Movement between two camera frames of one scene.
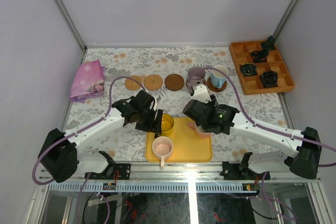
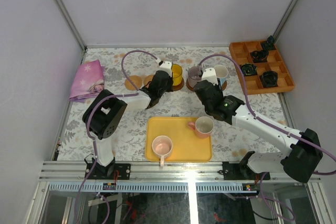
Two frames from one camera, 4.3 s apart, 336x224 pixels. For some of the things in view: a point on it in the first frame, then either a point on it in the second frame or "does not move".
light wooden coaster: [132, 84] does not move
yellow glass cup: [167, 124] -> [177, 74]
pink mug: [162, 147] does not move
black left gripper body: [158, 121] -> [163, 80]
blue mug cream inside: [218, 77] does not move
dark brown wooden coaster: [191, 87] does not move
